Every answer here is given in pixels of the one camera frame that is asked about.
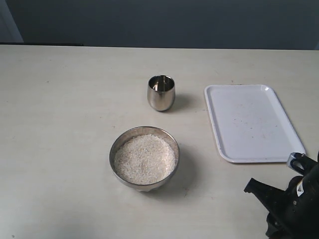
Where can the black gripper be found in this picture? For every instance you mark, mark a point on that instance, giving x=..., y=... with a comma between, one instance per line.
x=294, y=212

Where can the steel bowl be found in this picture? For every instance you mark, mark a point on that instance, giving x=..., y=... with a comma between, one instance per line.
x=144, y=130

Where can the small steel cup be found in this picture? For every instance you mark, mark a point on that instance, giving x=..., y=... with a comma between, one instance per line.
x=161, y=92

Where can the white plastic tray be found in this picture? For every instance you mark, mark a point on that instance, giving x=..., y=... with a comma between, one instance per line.
x=250, y=124

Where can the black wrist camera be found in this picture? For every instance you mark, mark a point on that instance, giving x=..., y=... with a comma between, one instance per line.
x=301, y=163

